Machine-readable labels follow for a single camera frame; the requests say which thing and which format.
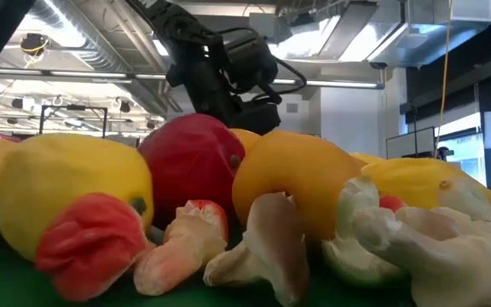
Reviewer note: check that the large orange mango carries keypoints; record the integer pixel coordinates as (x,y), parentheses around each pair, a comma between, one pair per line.
(247,138)

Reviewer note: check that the red apple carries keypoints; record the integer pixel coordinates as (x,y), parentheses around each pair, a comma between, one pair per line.
(190,166)

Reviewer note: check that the brown white mushroom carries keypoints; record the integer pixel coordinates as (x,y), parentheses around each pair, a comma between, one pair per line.
(271,239)

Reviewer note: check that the peach mushroom with red cap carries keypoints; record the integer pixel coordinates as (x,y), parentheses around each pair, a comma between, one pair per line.
(186,251)

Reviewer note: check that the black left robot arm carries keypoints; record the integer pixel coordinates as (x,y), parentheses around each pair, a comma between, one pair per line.
(160,17)

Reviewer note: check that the long ceiling light strip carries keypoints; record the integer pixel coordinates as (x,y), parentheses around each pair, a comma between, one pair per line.
(335,84)

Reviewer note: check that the small red mushroom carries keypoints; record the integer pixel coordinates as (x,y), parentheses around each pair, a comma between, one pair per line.
(392,203)

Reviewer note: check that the grey wall vent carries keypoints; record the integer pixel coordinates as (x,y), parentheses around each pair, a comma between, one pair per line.
(292,108)

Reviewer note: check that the black station frame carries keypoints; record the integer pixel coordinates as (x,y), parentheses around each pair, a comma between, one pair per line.
(75,107)

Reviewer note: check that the silver ventilation duct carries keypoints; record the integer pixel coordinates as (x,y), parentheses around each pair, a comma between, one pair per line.
(433,38)

